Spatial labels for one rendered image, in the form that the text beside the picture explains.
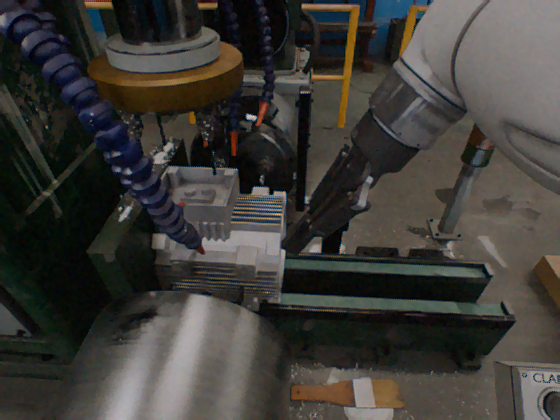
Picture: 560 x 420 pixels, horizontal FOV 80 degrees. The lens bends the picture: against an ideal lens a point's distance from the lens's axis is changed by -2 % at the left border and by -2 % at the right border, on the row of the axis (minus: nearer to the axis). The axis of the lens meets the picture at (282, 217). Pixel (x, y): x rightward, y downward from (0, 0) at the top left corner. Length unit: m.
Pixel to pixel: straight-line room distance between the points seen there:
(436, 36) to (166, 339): 0.36
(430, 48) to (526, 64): 0.14
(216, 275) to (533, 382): 0.42
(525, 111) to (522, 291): 0.80
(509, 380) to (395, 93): 0.35
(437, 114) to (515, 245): 0.78
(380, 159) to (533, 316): 0.65
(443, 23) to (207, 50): 0.24
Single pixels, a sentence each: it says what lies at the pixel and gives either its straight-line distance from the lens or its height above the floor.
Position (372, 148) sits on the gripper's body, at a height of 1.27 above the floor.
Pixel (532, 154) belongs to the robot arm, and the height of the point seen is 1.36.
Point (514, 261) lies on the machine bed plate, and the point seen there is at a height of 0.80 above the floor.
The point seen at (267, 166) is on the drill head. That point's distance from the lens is 0.71.
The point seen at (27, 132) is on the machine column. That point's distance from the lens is 0.55.
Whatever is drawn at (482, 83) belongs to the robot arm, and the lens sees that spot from 0.25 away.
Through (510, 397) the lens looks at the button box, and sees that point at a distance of 0.50.
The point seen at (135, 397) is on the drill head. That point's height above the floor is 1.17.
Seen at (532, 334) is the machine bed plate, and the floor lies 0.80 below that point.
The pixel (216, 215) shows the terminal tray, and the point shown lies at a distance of 0.51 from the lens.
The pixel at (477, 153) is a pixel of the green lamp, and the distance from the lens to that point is 0.89.
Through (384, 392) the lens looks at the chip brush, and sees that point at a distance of 0.72.
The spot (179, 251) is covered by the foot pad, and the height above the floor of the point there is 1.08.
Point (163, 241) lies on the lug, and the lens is 0.55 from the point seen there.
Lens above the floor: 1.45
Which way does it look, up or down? 41 degrees down
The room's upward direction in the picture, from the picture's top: straight up
